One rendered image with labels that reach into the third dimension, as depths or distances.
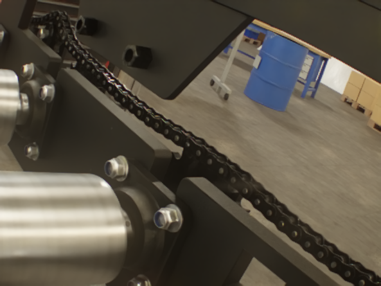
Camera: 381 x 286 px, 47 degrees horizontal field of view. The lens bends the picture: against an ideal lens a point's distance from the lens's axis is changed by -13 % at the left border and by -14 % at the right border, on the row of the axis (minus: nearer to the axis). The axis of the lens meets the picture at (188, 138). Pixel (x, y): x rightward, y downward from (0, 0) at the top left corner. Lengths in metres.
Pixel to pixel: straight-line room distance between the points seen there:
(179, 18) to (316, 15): 0.17
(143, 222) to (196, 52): 0.17
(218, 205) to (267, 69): 5.47
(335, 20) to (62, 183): 0.27
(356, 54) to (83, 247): 0.27
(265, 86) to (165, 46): 5.40
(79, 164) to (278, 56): 5.30
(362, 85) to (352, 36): 10.02
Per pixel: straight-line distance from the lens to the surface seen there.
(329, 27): 0.38
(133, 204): 0.48
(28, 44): 0.83
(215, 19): 0.47
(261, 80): 5.93
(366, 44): 0.36
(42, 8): 2.58
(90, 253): 0.42
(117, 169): 0.51
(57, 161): 0.68
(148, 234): 0.48
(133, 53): 0.52
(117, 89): 0.67
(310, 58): 7.98
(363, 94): 10.35
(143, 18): 0.55
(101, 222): 0.43
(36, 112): 0.69
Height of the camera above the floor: 1.11
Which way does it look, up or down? 18 degrees down
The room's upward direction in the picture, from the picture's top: 22 degrees clockwise
